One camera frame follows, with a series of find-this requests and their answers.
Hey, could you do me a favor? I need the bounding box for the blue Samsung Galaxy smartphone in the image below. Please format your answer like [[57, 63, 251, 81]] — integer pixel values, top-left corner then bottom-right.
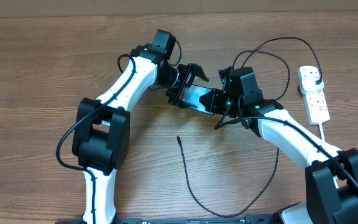
[[183, 85, 214, 115]]

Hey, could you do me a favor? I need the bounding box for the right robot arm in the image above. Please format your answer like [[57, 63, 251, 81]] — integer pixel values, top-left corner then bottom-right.
[[186, 67, 358, 223]]

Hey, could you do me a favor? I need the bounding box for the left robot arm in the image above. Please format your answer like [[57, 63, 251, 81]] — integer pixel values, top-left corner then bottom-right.
[[72, 29, 206, 223]]

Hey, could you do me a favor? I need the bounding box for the white USB charger plug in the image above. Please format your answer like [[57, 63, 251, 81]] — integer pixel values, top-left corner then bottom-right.
[[300, 77, 324, 94]]

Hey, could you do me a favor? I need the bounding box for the white power extension strip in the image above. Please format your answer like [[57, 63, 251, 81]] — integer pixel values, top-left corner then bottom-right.
[[298, 65, 330, 124]]

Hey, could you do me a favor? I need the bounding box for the black USB charging cable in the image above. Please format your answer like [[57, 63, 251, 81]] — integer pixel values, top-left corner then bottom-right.
[[177, 37, 324, 218]]

